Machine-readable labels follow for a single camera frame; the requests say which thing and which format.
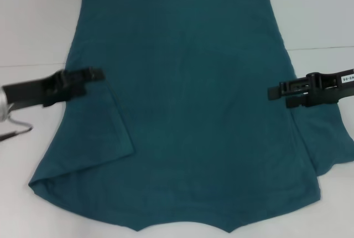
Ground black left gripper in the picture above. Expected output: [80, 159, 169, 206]
[2, 67, 105, 110]

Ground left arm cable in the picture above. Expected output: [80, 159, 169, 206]
[0, 116, 34, 142]

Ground teal blue t-shirt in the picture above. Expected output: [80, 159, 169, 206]
[27, 0, 354, 234]

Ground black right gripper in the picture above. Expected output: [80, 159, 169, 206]
[267, 68, 354, 108]

